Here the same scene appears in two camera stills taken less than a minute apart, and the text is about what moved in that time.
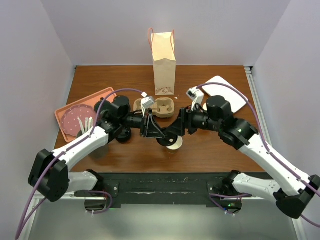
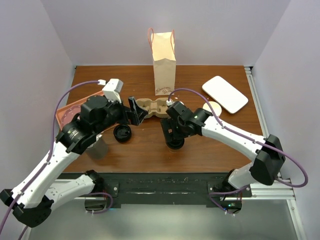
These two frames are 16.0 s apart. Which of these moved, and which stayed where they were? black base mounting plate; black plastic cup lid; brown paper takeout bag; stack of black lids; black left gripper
Moved: black plastic cup lid; black left gripper
Stayed: stack of black lids; brown paper takeout bag; black base mounting plate
